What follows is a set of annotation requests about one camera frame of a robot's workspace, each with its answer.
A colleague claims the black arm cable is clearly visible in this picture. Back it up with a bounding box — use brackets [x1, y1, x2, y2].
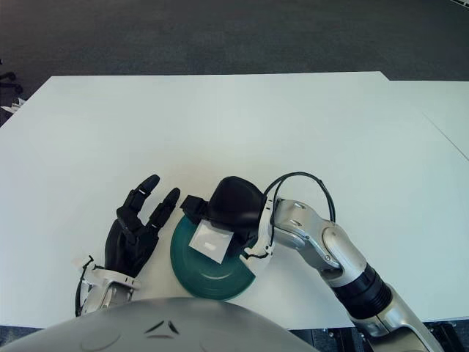
[263, 170, 337, 223]
[75, 262, 92, 316]

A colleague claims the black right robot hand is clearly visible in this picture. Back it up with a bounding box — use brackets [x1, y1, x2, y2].
[178, 176, 267, 260]

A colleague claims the grey robot torso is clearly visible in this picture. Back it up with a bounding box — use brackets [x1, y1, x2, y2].
[0, 296, 312, 352]

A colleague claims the black table leg bracket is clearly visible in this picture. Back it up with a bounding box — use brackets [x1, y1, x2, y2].
[322, 327, 352, 352]
[424, 322, 459, 352]

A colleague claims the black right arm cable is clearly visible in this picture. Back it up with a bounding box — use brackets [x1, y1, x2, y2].
[263, 170, 337, 223]

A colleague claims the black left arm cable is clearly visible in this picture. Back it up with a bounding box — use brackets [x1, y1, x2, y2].
[75, 262, 92, 316]

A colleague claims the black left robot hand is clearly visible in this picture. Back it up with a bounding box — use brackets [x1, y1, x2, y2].
[104, 175, 181, 279]

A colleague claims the white square charger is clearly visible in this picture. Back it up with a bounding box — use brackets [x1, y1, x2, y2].
[189, 219, 235, 264]

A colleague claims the green round plate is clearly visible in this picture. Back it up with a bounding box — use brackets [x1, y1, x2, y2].
[169, 216, 257, 302]

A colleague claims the black office chair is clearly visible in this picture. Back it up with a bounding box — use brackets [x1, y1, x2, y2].
[0, 58, 23, 95]

